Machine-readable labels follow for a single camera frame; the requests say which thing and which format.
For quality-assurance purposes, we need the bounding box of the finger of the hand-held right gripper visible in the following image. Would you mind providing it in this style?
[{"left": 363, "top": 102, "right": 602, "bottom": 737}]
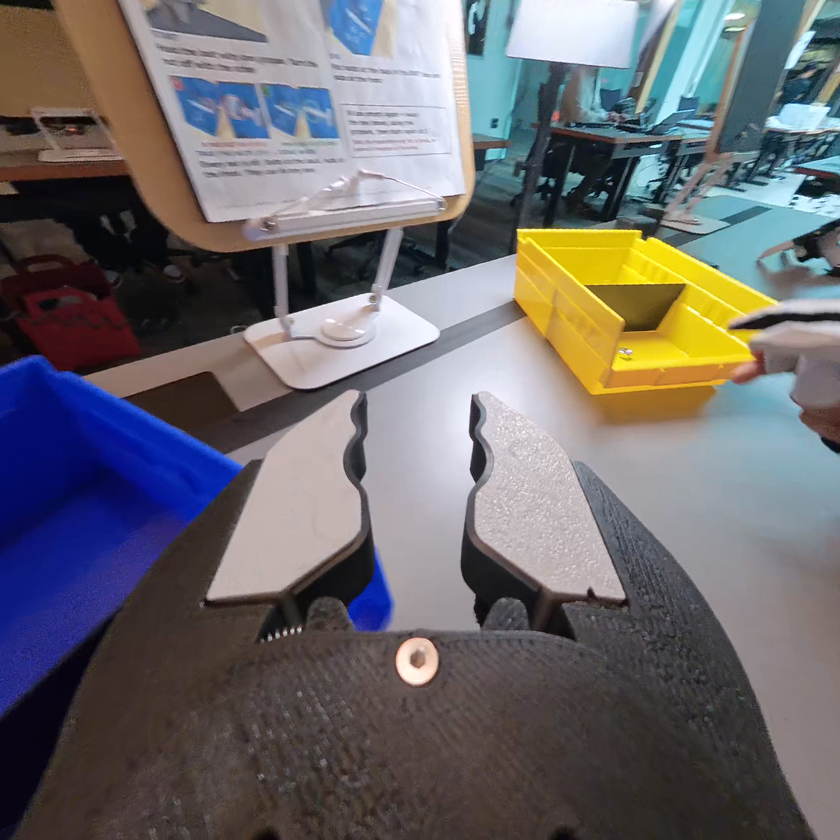
[
  {"left": 748, "top": 320, "right": 840, "bottom": 376},
  {"left": 730, "top": 298, "right": 840, "bottom": 330}
]

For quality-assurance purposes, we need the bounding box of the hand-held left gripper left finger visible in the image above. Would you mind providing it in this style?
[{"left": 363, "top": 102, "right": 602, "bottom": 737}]
[{"left": 205, "top": 390, "right": 376, "bottom": 603}]

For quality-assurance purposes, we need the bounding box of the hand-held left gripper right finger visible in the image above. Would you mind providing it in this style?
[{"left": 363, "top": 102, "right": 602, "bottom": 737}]
[{"left": 461, "top": 391, "right": 627, "bottom": 605}]

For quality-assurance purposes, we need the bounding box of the yellow plastic storage bin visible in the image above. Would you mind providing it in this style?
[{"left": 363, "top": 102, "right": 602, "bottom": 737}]
[{"left": 514, "top": 228, "right": 783, "bottom": 396}]

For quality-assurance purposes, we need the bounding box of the blue plastic storage bin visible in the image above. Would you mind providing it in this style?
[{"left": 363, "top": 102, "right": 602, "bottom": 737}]
[{"left": 0, "top": 354, "right": 395, "bottom": 719}]

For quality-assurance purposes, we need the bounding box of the person's right hand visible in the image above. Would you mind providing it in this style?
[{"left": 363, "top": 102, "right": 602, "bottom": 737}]
[{"left": 730, "top": 360, "right": 840, "bottom": 455}]

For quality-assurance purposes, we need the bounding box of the spare hand-held gripper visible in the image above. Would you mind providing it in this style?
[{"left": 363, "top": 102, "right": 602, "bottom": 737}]
[{"left": 756, "top": 220, "right": 840, "bottom": 271}]

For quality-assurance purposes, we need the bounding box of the grey desk with wood edge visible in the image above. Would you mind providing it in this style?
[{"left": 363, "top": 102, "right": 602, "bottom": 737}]
[{"left": 646, "top": 193, "right": 840, "bottom": 290}]

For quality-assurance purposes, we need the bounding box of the wooden stand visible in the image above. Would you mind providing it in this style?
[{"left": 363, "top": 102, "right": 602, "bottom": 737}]
[{"left": 659, "top": 150, "right": 732, "bottom": 232}]

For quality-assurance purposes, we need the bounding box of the dark olive bin divider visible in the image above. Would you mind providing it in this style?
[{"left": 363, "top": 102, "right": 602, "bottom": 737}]
[{"left": 583, "top": 283, "right": 688, "bottom": 333}]

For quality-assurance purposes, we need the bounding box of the black curved panel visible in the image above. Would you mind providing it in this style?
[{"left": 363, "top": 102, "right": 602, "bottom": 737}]
[{"left": 712, "top": 0, "right": 809, "bottom": 155}]

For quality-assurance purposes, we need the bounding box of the dark office desk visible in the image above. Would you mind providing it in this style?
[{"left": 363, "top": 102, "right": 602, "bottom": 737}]
[{"left": 548, "top": 121, "right": 713, "bottom": 224}]

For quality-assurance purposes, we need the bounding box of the red fabric bag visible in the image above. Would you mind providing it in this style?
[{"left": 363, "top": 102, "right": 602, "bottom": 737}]
[{"left": 0, "top": 255, "right": 142, "bottom": 371}]

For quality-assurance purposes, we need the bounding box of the dark light stand pole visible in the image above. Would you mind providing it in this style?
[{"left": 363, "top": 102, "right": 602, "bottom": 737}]
[{"left": 515, "top": 66, "right": 567, "bottom": 253}]

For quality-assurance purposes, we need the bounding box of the white studio light panel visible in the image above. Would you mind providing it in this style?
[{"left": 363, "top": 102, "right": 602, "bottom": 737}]
[{"left": 505, "top": 0, "right": 641, "bottom": 70}]

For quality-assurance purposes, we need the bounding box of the printed instruction sheet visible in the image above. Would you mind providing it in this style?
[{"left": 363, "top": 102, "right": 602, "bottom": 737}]
[{"left": 118, "top": 0, "right": 468, "bottom": 224}]

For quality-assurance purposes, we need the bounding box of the wooden-edged white board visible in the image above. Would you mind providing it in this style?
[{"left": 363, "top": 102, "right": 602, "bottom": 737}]
[{"left": 56, "top": 0, "right": 476, "bottom": 253}]

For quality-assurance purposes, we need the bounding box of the white board stand frame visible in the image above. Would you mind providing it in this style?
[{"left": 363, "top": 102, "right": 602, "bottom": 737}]
[{"left": 241, "top": 169, "right": 448, "bottom": 349}]

